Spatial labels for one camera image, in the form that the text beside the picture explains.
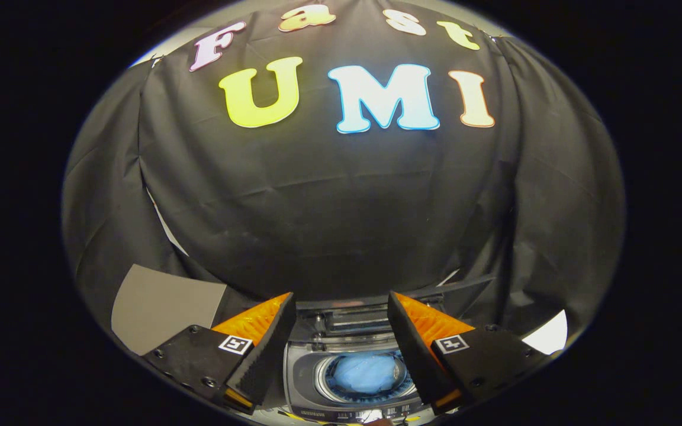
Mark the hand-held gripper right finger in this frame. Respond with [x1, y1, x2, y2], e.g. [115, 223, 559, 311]
[387, 290, 555, 417]

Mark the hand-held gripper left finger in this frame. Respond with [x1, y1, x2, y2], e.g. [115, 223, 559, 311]
[143, 292, 298, 415]

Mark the grey top-load washing machine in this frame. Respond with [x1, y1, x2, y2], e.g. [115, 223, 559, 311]
[282, 275, 496, 424]

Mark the light blue polo shirt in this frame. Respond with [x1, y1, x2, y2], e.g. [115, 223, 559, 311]
[334, 354, 404, 395]

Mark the dark washing machine lid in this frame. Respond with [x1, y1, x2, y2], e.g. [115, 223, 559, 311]
[297, 275, 496, 333]

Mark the grey cabinet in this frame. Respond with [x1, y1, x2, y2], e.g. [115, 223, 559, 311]
[111, 264, 227, 356]

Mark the white board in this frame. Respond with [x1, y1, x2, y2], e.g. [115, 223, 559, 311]
[522, 309, 569, 356]

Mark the black backdrop cloth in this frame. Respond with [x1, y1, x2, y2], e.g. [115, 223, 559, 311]
[63, 0, 626, 356]

